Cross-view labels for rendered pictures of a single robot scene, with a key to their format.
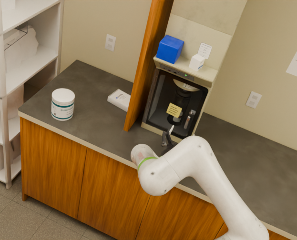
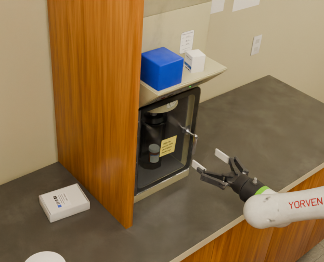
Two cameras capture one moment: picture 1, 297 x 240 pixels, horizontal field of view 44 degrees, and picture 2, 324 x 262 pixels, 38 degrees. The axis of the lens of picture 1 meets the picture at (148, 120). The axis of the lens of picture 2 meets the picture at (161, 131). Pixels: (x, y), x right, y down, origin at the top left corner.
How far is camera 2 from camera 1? 1.41 m
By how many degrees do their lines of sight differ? 43
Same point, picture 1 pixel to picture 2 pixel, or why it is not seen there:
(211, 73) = (209, 62)
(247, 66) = not seen: hidden behind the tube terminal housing
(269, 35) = not seen: outside the picture
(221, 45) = (203, 21)
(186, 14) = (157, 7)
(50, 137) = not seen: outside the picture
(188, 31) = (163, 29)
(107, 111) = (75, 232)
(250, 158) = (225, 131)
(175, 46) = (176, 57)
